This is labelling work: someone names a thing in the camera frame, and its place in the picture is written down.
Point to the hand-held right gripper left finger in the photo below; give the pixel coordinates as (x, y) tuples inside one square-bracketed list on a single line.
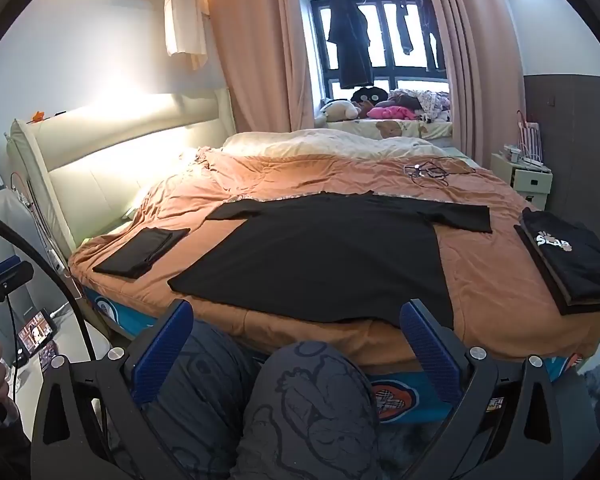
[(162, 355)]

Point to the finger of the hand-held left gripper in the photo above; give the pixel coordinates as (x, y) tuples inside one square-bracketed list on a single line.
[(15, 276)]

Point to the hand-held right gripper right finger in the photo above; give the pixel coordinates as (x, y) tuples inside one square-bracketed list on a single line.
[(427, 355)]

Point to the black T-shirt with patterned shoulders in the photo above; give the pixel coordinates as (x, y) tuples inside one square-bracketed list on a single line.
[(320, 255)]

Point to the person's left forearm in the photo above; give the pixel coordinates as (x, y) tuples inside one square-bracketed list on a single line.
[(2, 445)]

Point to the phone with lit screen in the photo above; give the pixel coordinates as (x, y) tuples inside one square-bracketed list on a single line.
[(35, 332)]

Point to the teal printed bed sheet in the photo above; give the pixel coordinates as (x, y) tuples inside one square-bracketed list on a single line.
[(105, 305)]

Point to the orange duvet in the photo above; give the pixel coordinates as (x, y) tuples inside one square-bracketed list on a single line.
[(480, 280)]

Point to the folded black garment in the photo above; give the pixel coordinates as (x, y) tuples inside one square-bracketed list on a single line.
[(140, 252)]

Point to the grey patterned pants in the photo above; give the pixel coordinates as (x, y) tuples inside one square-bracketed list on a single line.
[(305, 410)]

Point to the folded dark garment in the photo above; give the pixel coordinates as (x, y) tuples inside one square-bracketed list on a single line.
[(567, 308)]

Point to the small orange toy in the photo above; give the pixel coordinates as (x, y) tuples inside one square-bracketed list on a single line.
[(37, 116)]

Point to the stack of folded black shirts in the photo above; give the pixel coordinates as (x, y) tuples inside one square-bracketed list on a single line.
[(575, 260)]

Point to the white nightstand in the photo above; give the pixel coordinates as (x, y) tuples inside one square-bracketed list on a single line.
[(527, 185)]

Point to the cream blanket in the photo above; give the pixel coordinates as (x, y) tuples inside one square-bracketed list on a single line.
[(320, 142)]

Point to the striped bag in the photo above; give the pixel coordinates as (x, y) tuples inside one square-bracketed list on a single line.
[(530, 135)]

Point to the pink cloth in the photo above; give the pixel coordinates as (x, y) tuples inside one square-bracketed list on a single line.
[(386, 112)]

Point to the floral cloth pile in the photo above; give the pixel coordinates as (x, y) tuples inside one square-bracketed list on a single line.
[(425, 102)]

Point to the white plush toy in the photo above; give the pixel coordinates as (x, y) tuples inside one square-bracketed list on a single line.
[(336, 110)]

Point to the dark plush toy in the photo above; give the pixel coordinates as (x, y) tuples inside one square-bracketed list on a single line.
[(369, 97)]

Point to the pink curtain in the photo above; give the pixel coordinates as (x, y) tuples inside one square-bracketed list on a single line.
[(260, 50), (475, 60)]

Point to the white hanging shirt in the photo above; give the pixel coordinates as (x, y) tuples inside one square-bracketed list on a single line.
[(180, 15)]

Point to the dark hanging garment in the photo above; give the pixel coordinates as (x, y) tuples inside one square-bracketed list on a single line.
[(432, 35), (405, 30)]

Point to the black framed window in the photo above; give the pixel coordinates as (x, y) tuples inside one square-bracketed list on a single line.
[(382, 35)]

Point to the black hanging coat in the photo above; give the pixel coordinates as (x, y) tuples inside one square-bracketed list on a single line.
[(350, 40)]

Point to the grey furniture frame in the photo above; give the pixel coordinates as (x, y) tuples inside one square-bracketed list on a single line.
[(10, 215)]

